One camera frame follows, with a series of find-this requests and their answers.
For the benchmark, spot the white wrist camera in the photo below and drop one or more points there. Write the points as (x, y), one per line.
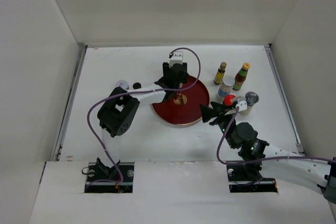
(175, 57)
(241, 104)

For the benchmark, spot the green-label red sauce bottle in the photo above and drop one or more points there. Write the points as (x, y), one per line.
(240, 77)

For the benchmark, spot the right aluminium table rail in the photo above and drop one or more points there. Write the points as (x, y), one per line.
(284, 99)

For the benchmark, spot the white-lid dark spice jar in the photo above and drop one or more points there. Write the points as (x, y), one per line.
(123, 84)

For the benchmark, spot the small yellow-label oil bottle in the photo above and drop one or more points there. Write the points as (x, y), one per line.
(220, 73)

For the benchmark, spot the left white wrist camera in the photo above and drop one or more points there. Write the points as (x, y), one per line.
(175, 57)

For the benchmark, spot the red-lid chili sauce jar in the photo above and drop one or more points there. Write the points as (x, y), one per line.
(230, 100)

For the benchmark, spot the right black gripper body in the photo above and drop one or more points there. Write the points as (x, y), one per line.
(222, 121)

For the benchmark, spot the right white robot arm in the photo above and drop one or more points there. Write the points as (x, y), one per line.
(260, 159)

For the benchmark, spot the red round lacquer tray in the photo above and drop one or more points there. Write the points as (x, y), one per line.
(184, 107)

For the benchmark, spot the silver-lid blue-label jar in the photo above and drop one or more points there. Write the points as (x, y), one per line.
(225, 86)

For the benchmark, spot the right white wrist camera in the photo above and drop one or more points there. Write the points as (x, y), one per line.
(241, 104)

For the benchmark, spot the left aluminium table rail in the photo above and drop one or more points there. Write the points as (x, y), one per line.
(61, 130)

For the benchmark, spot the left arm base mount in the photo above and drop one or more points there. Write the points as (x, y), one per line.
(104, 179)

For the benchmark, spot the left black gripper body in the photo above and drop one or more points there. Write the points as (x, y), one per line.
(166, 68)

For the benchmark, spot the aluminium table rail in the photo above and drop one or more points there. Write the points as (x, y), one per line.
(284, 99)
(61, 130)

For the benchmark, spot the grey-top white salt grinder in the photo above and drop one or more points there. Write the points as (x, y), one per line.
(251, 98)

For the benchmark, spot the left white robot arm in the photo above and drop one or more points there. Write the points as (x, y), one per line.
(116, 115)

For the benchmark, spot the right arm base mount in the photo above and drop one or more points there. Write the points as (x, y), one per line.
(247, 179)

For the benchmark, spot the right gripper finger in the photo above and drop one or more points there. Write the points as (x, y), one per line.
(208, 113)
(223, 107)

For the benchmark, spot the black-cap pepper shaker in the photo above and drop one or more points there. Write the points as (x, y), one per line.
(137, 85)

